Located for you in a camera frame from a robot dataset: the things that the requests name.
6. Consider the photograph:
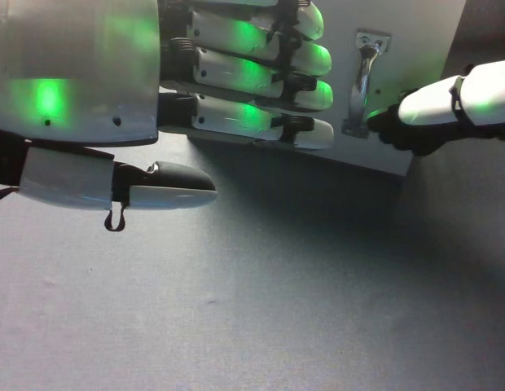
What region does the grey table cloth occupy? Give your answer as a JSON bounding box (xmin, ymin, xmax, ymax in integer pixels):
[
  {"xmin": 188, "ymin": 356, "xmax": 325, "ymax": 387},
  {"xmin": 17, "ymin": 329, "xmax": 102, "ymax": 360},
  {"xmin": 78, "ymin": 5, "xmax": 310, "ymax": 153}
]
[{"xmin": 0, "ymin": 136, "xmax": 505, "ymax": 391}]

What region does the chrome door handle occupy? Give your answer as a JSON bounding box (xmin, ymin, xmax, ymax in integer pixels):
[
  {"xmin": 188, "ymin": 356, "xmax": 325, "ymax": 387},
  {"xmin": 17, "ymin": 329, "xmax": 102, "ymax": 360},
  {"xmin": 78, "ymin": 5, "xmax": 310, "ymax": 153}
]
[{"xmin": 341, "ymin": 27, "xmax": 393, "ymax": 138}]

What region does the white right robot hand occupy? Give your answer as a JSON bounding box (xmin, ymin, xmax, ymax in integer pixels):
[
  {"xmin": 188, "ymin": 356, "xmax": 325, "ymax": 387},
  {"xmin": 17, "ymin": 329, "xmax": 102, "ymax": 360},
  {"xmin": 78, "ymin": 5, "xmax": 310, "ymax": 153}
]
[{"xmin": 366, "ymin": 59, "xmax": 505, "ymax": 158}]

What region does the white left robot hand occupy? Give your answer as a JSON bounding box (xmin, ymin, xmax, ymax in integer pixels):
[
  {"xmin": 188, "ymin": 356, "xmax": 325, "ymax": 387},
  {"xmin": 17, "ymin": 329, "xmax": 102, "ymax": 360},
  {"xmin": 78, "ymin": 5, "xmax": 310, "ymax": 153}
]
[{"xmin": 0, "ymin": 0, "xmax": 336, "ymax": 213}]

